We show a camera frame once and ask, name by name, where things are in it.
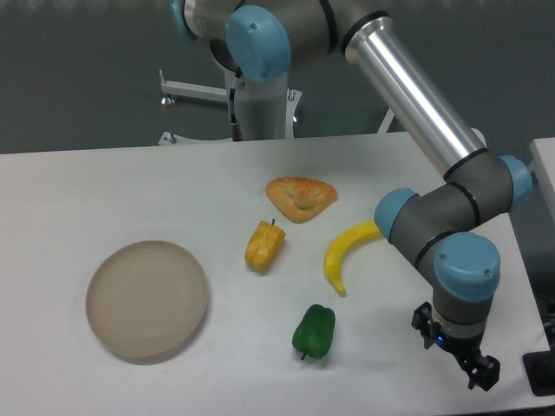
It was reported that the black device at right edge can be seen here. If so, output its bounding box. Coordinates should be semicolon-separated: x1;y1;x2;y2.
522;351;554;397

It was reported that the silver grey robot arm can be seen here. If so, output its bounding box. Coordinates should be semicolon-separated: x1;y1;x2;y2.
169;1;532;390

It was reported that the yellow banana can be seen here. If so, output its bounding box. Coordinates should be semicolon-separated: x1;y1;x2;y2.
323;219;382;297

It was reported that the green bell pepper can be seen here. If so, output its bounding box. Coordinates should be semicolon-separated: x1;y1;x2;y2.
291;304;336;361

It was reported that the black cable on pedestal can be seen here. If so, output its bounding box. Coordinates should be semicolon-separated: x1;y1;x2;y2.
228;64;244;142

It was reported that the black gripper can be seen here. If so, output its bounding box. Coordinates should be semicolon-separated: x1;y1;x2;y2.
411;302;500;390

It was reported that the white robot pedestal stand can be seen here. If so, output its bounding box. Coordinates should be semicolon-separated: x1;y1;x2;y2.
156;68;398;146

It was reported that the golden pastry bread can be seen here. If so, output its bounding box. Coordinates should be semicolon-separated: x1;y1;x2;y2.
265;177;337;224

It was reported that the white side table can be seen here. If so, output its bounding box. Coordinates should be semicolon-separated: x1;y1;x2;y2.
530;137;555;210

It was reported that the beige round plate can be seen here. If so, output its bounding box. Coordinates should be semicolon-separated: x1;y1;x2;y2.
85;240;209;364

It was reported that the yellow bell pepper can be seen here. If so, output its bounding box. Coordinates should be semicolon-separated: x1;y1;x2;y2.
245;219;285;273

